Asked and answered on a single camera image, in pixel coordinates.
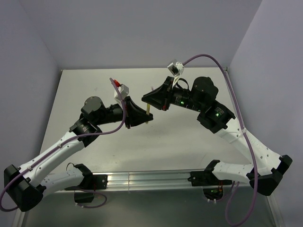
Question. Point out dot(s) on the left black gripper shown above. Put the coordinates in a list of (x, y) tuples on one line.
[(135, 115)]

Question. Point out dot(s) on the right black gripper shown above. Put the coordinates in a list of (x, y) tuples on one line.
[(160, 98)]

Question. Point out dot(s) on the yellow highlighter pen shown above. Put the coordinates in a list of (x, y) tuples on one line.
[(148, 111)]

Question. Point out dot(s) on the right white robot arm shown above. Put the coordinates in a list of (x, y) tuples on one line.
[(265, 169)]

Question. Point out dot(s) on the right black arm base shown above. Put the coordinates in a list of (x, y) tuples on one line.
[(202, 178)]

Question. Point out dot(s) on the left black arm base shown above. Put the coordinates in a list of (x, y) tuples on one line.
[(96, 182)]

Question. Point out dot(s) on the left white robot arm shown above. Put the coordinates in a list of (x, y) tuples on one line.
[(29, 183)]

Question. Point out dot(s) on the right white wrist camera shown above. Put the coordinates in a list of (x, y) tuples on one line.
[(176, 68)]

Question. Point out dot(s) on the aluminium front rail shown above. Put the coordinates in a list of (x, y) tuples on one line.
[(117, 181)]

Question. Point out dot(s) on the aluminium rail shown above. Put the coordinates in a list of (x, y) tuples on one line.
[(236, 104), (117, 181)]

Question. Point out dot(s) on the aluminium right side rail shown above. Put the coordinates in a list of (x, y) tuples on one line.
[(236, 104)]

